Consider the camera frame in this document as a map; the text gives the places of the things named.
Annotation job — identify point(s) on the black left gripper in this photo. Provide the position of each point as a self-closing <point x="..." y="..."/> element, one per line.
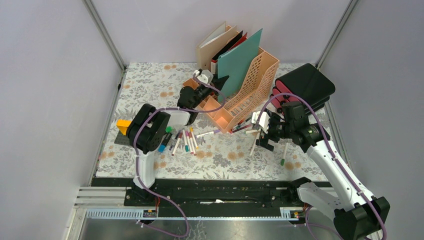
<point x="218" y="83"/>

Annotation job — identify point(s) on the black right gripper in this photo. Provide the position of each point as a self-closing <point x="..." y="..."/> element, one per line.
<point x="263" y="142"/>

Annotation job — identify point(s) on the white marker red-brown cap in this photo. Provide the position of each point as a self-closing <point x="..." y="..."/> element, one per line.
<point x="254" y="144"/>

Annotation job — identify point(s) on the white marker dark green cap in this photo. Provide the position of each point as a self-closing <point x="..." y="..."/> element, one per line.
<point x="282" y="162"/>

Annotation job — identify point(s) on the red file folder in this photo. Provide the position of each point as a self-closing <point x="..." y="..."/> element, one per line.
<point x="232" y="43"/>

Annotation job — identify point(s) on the teal file folder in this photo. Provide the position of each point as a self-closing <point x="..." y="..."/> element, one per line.
<point x="235" y="64"/>

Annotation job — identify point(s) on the beige file binder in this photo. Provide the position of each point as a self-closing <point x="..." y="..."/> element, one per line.
<point x="213" y="43"/>

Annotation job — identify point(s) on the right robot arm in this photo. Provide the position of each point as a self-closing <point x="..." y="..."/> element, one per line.
<point x="355" y="211"/>

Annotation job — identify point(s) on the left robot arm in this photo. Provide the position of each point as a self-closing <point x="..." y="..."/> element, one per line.
<point x="147" y="129"/>

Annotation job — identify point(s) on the green gel pen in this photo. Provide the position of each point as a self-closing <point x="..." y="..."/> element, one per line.
<point x="247" y="120"/>

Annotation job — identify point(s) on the peach plastic file organizer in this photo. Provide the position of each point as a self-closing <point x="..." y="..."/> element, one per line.
<point x="254" y="90"/>

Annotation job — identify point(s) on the orange gel pen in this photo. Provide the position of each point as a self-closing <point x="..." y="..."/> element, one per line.
<point x="237" y="126"/>

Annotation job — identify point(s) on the magenta gel pen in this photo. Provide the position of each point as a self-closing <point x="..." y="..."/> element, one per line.
<point x="241" y="128"/>

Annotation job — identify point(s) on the white marker purple cap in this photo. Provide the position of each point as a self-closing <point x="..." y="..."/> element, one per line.
<point x="208" y="133"/>

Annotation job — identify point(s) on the white marker yellow cap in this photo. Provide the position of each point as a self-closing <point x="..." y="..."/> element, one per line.
<point x="193" y="138"/>

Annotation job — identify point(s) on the white marker pink cap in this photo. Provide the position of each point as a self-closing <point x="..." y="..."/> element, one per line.
<point x="189" y="142"/>

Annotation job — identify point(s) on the white marker brown cap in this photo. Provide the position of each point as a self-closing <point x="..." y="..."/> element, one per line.
<point x="178" y="140"/>

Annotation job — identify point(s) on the green cap black highlighter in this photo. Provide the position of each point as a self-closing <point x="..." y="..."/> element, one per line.
<point x="169" y="129"/>

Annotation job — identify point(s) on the floral tablecloth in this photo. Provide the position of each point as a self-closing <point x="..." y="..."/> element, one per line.
<point x="219" y="156"/>

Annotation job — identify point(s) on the white marker teal cap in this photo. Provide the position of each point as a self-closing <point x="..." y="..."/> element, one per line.
<point x="186" y="146"/>

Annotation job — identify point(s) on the purple clear gel pen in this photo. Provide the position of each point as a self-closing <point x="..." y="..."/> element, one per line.
<point x="174" y="143"/>

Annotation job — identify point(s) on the black pink drawer unit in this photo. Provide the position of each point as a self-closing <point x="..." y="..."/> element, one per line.
<point x="308" y="83"/>

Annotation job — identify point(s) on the yellow building block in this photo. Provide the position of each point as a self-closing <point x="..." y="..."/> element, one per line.
<point x="123" y="126"/>

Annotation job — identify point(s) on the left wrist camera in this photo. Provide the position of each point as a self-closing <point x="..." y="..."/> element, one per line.
<point x="203" y="76"/>

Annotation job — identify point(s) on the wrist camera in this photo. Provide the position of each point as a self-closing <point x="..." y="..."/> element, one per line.
<point x="203" y="76"/>
<point x="260" y="121"/>

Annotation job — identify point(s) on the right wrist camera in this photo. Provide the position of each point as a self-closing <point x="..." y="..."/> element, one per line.
<point x="260" y="121"/>

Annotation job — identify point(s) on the grey slotted cable duct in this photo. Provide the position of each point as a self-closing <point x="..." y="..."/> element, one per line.
<point x="215" y="214"/>

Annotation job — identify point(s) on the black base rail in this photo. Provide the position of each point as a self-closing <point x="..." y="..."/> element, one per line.
<point x="195" y="194"/>

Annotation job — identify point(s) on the left aluminium frame post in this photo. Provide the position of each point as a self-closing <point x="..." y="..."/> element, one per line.
<point x="104" y="33"/>

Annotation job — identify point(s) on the aluminium frame post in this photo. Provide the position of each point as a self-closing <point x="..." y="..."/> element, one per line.
<point x="104" y="33"/>
<point x="352" y="4"/>

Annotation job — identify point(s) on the right aluminium frame post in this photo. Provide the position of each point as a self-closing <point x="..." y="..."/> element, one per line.
<point x="352" y="4"/>

